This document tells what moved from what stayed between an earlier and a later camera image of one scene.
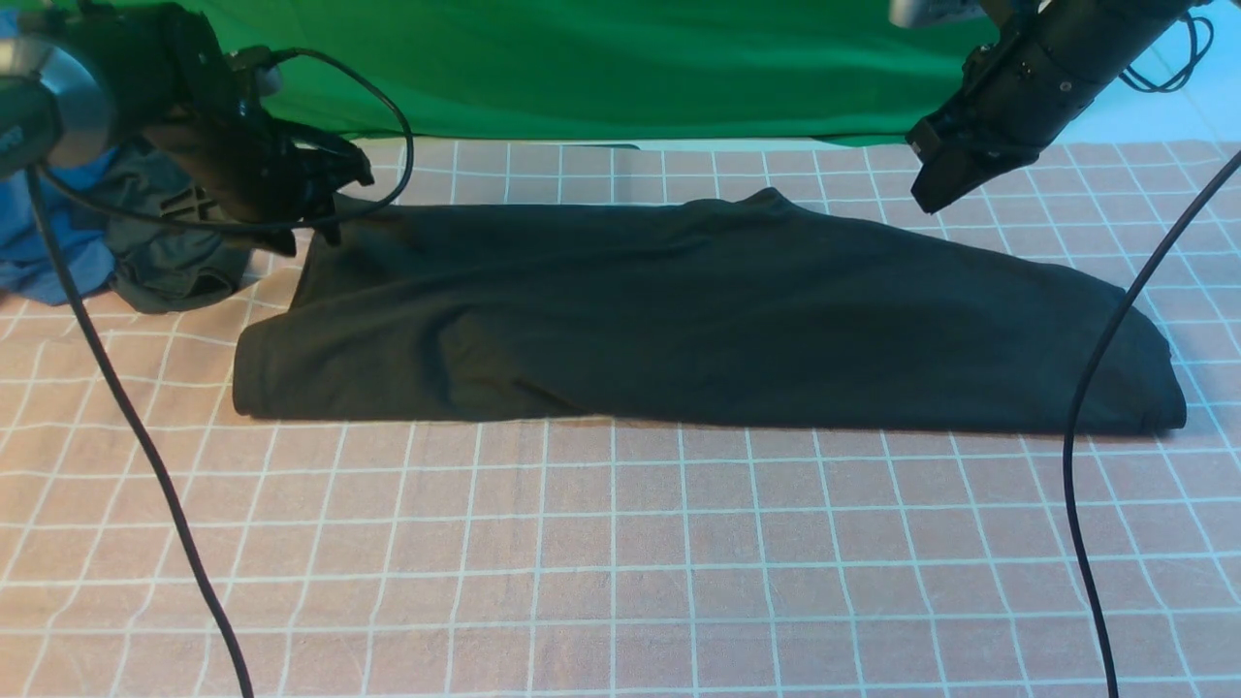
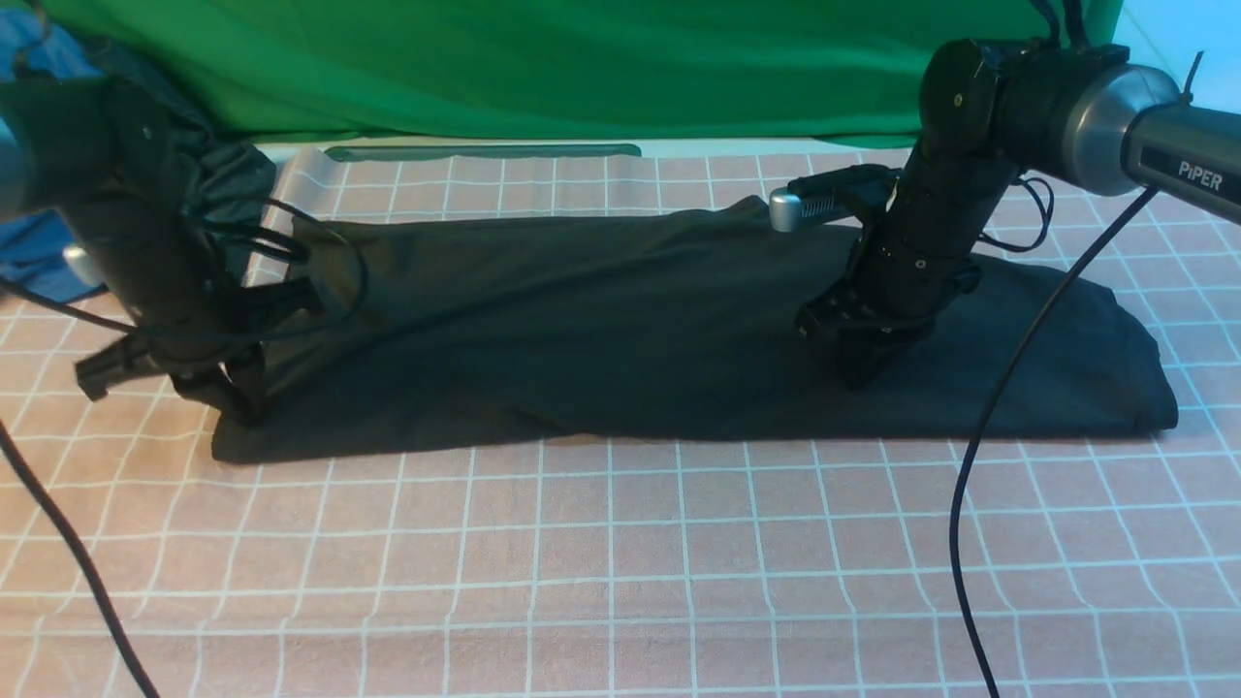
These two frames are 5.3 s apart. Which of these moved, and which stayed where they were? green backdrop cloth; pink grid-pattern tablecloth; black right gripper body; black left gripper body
Moved: black right gripper body; black left gripper body
Stayed: pink grid-pattern tablecloth; green backdrop cloth
